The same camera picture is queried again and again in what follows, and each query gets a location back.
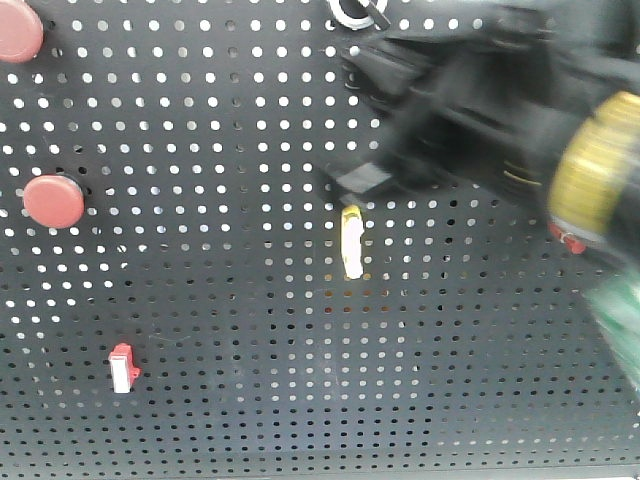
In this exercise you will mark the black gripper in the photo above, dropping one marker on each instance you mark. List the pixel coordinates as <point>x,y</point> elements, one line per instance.
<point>499,105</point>

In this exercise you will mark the yellow toggle switch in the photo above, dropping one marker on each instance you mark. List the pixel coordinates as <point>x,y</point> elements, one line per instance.
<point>352,229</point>

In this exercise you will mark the lower red push button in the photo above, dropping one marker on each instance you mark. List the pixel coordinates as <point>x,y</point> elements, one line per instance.
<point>54,201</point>

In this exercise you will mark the red push button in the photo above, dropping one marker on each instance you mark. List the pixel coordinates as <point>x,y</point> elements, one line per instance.
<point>54,201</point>
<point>22,32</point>

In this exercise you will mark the upper red push button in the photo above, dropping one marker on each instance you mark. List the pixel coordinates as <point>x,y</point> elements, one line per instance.
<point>22,32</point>

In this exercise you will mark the black rotary selector knob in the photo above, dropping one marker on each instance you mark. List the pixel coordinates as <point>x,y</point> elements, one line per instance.
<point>360,14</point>

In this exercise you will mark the black perforated pegboard panel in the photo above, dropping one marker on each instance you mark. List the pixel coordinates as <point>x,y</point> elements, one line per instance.
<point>196,131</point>

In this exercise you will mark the robot arm with yellow ring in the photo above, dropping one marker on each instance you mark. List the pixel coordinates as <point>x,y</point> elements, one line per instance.
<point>584,146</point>

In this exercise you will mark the red toggle switch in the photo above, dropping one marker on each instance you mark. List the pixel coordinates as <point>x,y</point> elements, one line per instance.
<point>573,244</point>

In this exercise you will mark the white red rocker switch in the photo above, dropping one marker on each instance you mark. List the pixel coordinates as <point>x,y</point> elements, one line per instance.
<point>123,371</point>

